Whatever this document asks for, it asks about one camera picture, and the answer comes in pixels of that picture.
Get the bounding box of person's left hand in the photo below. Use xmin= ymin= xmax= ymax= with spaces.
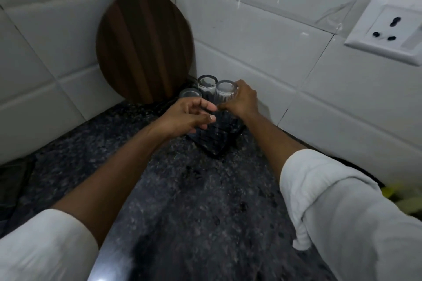
xmin=157 ymin=96 xmax=218 ymax=142

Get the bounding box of person's right hand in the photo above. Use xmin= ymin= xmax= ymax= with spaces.
xmin=218 ymin=79 xmax=260 ymax=123

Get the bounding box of ribbed clear drinking glass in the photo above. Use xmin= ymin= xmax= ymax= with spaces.
xmin=215 ymin=80 xmax=239 ymax=104

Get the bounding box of person's right forearm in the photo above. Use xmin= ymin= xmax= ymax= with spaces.
xmin=243 ymin=110 xmax=309 ymax=182

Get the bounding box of person's left forearm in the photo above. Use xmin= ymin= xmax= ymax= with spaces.
xmin=51 ymin=120 xmax=173 ymax=248

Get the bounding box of black glass tray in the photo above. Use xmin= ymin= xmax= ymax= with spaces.
xmin=184 ymin=105 xmax=246 ymax=160

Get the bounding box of round dark wooden cutting board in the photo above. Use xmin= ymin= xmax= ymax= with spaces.
xmin=95 ymin=0 xmax=195 ymax=105

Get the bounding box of white right shirt sleeve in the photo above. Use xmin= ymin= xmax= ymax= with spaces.
xmin=280 ymin=149 xmax=422 ymax=281

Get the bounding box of white shirt sleeve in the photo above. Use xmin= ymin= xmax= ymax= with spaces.
xmin=280 ymin=149 xmax=422 ymax=281
xmin=0 ymin=209 xmax=100 ymax=281

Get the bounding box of yellow-green object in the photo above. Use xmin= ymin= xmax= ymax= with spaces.
xmin=382 ymin=183 xmax=422 ymax=216

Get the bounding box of dark flat object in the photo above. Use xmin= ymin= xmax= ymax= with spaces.
xmin=0 ymin=158 xmax=35 ymax=229

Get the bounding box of white left shirt sleeve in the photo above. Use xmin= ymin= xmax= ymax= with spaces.
xmin=0 ymin=209 xmax=100 ymax=281

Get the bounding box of white wall power socket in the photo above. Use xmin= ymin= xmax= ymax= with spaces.
xmin=344 ymin=0 xmax=422 ymax=67

